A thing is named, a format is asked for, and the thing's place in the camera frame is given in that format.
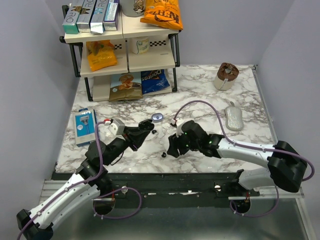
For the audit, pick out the teal toothpaste box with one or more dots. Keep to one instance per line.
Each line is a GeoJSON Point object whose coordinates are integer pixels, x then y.
{"type": "Point", "coordinates": [71, 18]}

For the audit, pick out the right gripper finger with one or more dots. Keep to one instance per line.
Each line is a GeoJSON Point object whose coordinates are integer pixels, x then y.
{"type": "Point", "coordinates": [182, 150]}
{"type": "Point", "coordinates": [173, 146]}

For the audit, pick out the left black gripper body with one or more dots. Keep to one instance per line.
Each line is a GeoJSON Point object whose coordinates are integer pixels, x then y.
{"type": "Point", "coordinates": [130, 141]}

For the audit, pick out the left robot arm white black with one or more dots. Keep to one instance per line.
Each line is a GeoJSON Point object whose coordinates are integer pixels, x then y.
{"type": "Point", "coordinates": [90, 181]}

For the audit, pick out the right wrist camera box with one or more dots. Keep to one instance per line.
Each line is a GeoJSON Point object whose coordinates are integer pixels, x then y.
{"type": "Point", "coordinates": [177, 123]}

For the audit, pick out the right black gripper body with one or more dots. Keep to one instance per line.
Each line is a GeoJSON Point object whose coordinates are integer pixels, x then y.
{"type": "Point", "coordinates": [183, 141]}

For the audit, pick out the beige black shelf rack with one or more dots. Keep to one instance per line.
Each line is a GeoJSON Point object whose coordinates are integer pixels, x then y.
{"type": "Point", "coordinates": [163, 53]}

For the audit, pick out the grey cartoon mug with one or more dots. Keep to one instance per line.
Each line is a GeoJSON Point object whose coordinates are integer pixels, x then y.
{"type": "Point", "coordinates": [133, 8]}

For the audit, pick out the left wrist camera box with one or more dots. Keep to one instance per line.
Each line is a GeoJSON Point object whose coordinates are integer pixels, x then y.
{"type": "Point", "coordinates": [116, 127]}

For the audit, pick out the blue silver toothpaste box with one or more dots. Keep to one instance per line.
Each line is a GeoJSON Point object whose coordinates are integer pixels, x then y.
{"type": "Point", "coordinates": [96, 23]}

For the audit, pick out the purple white toothpaste box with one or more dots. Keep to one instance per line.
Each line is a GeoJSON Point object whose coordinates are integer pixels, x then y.
{"type": "Point", "coordinates": [111, 18]}

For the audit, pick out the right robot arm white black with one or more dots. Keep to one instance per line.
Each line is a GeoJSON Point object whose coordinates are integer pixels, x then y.
{"type": "Point", "coordinates": [279, 164]}

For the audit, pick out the black earbud charging case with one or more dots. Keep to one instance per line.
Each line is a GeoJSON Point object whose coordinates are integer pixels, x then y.
{"type": "Point", "coordinates": [145, 124]}

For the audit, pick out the white patterned mug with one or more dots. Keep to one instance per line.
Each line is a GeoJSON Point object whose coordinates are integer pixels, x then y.
{"type": "Point", "coordinates": [139, 45]}

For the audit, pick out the orange kettle chips bag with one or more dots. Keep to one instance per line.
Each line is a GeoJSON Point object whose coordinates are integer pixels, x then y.
{"type": "Point", "coordinates": [163, 13]}

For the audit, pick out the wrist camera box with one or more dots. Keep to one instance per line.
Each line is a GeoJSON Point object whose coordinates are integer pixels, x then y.
{"type": "Point", "coordinates": [177, 123]}
{"type": "Point", "coordinates": [116, 127]}

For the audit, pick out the blue-purple earbud charging case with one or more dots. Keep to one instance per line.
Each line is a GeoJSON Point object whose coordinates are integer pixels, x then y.
{"type": "Point", "coordinates": [157, 117]}

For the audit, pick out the blue razor package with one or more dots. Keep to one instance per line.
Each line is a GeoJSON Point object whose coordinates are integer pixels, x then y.
{"type": "Point", "coordinates": [84, 122]}

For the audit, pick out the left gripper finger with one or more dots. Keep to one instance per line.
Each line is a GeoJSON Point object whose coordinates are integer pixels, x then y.
{"type": "Point", "coordinates": [138, 139]}
{"type": "Point", "coordinates": [143, 129]}

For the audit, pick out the blue doritos bag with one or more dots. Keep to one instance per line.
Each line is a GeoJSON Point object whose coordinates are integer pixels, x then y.
{"type": "Point", "coordinates": [153, 81]}

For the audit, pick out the brown chips bag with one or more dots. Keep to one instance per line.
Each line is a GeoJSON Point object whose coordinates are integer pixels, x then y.
{"type": "Point", "coordinates": [126, 86]}

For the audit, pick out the brown-topped white cup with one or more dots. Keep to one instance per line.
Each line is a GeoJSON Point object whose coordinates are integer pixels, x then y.
{"type": "Point", "coordinates": [226, 76]}

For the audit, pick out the orange snack bag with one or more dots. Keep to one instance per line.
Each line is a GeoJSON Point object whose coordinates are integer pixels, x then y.
{"type": "Point", "coordinates": [100, 54]}

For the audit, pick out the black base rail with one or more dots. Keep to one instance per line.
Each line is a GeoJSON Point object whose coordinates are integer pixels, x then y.
{"type": "Point", "coordinates": [173, 190]}

